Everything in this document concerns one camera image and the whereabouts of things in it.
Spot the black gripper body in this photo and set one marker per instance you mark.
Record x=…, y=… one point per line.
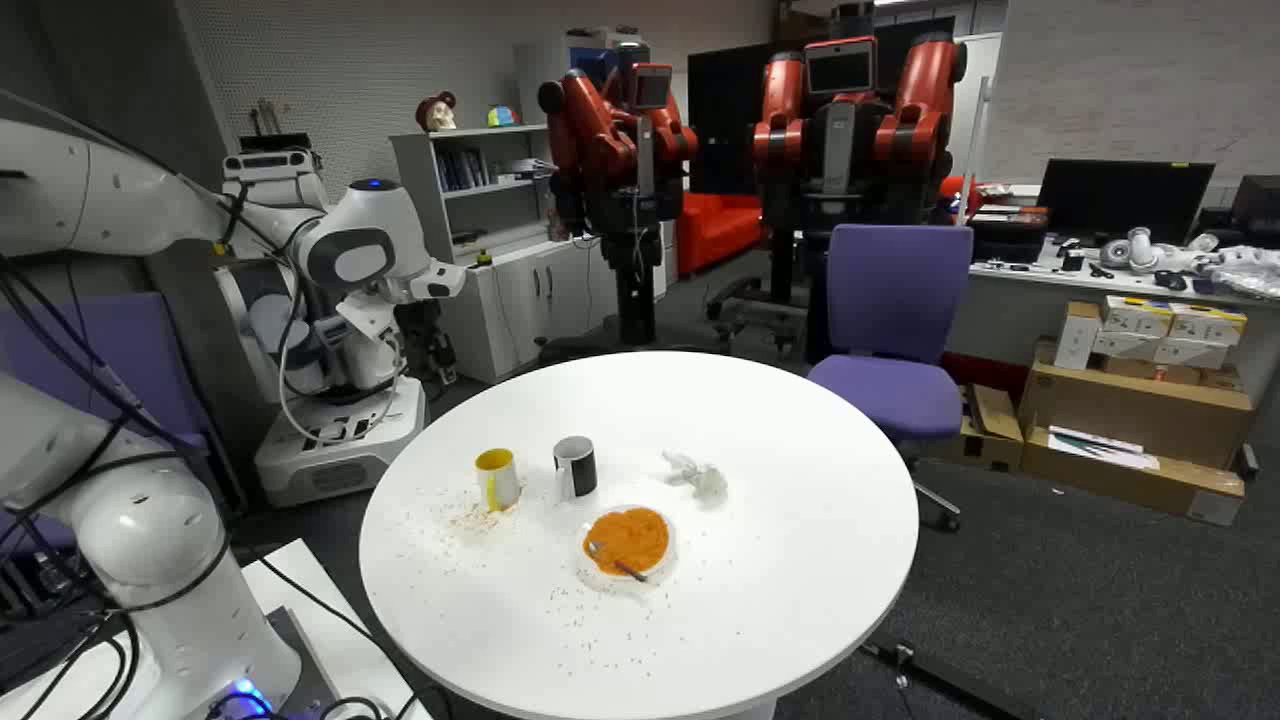
x=426, y=340

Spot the metal teaspoon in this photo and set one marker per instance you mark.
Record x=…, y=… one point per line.
x=627, y=568

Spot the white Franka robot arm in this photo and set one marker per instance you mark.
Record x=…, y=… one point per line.
x=132, y=187

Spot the yellow and white cup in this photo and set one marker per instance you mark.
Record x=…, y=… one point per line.
x=498, y=481

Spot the white mobile robot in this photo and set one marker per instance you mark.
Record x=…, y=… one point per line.
x=340, y=441

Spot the white open shelf unit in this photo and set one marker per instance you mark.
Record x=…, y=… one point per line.
x=414, y=187

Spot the doll head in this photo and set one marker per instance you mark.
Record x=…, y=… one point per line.
x=439, y=112

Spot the small colourful ball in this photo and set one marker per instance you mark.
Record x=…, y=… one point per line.
x=500, y=117

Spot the red Baxter robot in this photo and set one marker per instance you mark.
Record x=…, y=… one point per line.
x=853, y=145
x=627, y=161

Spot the white plate of orange lentils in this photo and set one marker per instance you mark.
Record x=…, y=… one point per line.
x=627, y=541

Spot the crumpled white tissue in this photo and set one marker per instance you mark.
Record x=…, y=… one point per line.
x=702, y=476

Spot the red sofa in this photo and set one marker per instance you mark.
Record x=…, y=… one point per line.
x=718, y=230

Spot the black tripod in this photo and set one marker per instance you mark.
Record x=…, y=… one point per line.
x=907, y=657

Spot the white desk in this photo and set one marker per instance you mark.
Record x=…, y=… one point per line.
x=1013, y=313

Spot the narrow white box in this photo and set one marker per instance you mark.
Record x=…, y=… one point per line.
x=1075, y=338

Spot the white and yellow box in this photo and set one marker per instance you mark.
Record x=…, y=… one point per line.
x=1135, y=324
x=1206, y=340

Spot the flat cardboard box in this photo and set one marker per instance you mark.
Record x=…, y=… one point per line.
x=1123, y=481

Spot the large cardboard box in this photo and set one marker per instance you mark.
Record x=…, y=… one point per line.
x=1135, y=412

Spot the black computer monitor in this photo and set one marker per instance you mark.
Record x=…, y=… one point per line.
x=1127, y=198
x=1256, y=203

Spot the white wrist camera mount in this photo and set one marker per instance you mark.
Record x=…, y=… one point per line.
x=364, y=332

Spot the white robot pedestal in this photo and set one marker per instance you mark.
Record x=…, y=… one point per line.
x=312, y=601

